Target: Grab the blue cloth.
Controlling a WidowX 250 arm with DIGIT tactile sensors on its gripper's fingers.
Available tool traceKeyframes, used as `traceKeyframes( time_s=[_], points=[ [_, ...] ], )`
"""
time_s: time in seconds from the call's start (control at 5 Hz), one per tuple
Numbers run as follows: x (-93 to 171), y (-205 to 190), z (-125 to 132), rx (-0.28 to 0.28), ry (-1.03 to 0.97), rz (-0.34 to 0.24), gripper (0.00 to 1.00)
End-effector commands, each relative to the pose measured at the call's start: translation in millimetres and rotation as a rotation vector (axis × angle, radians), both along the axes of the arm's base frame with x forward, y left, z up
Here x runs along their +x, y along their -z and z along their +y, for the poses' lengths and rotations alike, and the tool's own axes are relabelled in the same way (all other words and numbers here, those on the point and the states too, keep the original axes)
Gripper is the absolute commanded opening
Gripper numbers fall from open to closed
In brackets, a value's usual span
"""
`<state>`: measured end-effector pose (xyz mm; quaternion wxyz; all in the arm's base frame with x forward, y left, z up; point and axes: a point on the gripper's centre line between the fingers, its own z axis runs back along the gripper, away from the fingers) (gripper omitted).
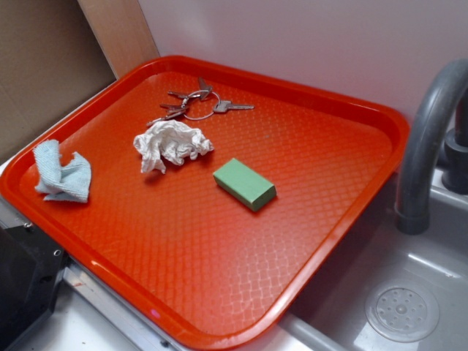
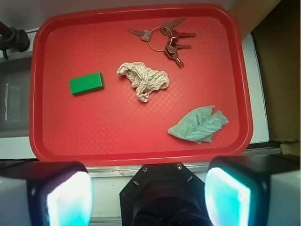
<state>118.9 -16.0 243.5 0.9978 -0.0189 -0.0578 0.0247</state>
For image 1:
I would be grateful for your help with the silver key middle left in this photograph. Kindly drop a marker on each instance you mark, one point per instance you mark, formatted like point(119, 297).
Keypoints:
point(174, 108)

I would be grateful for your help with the orange plastic tray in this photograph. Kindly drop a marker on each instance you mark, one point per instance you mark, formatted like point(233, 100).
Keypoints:
point(207, 270)

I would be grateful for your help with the grey curved faucet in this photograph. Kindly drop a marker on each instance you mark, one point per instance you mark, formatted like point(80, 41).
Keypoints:
point(434, 118)

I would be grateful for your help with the silver key on right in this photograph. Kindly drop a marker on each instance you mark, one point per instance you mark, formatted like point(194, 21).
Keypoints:
point(225, 106)

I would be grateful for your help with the silver key lower left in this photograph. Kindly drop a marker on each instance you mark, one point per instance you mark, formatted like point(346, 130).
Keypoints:
point(172, 115)

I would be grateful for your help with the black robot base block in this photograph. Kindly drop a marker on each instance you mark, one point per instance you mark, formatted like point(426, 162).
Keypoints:
point(32, 267)

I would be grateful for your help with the light blue cloth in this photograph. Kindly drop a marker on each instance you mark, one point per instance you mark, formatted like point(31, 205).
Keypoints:
point(70, 182)

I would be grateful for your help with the green rectangular block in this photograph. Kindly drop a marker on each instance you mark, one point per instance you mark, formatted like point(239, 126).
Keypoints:
point(245, 185)

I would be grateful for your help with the brown cardboard panel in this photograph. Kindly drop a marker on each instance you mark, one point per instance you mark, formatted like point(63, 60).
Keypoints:
point(51, 62)

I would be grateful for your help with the silver key upper left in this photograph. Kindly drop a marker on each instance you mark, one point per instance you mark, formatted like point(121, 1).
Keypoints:
point(181, 95)

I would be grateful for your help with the silver key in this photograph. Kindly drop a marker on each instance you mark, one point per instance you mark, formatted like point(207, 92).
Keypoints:
point(172, 115)
point(174, 108)
point(225, 106)
point(203, 85)
point(181, 95)

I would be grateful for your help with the round sink drain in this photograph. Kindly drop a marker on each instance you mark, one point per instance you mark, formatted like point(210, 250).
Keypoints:
point(402, 311)

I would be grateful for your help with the grey toy sink basin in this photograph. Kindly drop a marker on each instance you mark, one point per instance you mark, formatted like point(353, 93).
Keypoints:
point(329, 314)

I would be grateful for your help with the black faucet knob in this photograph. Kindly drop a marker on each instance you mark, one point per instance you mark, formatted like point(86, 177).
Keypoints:
point(455, 146)

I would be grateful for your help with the light wooden board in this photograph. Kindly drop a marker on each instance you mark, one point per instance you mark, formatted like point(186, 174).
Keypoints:
point(122, 32)

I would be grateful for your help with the silver key at top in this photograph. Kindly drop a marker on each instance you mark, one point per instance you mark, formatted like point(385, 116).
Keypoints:
point(203, 85)

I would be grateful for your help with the crumpled white cloth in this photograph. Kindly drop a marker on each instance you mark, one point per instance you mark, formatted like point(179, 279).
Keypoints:
point(170, 140)

